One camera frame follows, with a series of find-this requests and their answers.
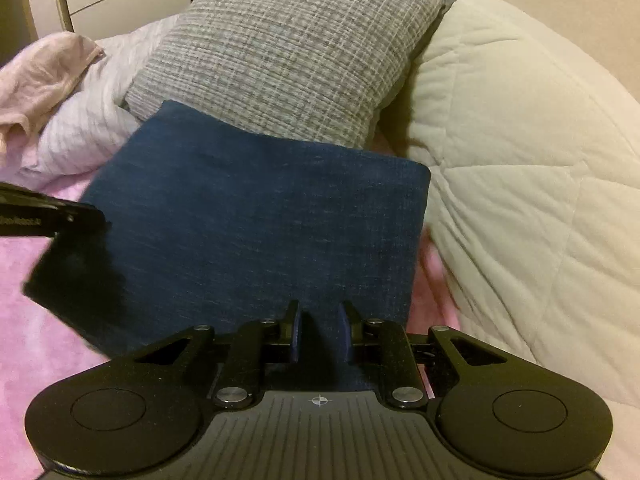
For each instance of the grey woven cushion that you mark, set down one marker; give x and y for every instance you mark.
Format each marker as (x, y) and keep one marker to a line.
(290, 50)

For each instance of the blue jeans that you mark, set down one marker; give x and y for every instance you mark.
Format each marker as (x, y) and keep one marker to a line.
(250, 210)

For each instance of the grey-lilac ribbed pillow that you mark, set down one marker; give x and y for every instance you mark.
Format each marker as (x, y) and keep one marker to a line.
(80, 132)

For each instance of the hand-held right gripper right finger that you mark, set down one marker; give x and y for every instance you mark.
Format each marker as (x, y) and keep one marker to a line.
(344, 337)

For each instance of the pink floral blanket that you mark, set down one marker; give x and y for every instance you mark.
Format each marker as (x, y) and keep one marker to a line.
(30, 350)

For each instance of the white quilted duvet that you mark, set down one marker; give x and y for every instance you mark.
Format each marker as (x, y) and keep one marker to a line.
(525, 160)

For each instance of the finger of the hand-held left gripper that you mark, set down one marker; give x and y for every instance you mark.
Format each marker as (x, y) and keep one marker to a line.
(82, 218)

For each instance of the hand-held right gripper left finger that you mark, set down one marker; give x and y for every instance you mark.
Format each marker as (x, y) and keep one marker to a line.
(297, 340)

